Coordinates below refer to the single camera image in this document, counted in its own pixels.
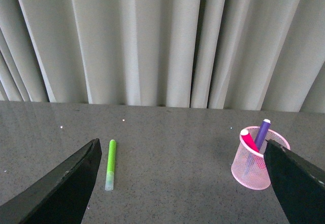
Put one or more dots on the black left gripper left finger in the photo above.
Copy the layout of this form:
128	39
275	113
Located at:
62	195

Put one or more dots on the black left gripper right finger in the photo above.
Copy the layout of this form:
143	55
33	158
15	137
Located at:
297	183

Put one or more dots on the purple marker pen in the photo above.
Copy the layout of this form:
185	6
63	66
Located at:
263	129

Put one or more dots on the pink marker pen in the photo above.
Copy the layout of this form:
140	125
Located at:
247	138

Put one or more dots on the pink mesh pen cup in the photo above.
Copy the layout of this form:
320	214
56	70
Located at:
249	167

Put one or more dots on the green marker pen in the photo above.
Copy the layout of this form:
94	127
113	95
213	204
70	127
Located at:
110	172

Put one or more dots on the grey pleated curtain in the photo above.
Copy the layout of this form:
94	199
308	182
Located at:
219	54

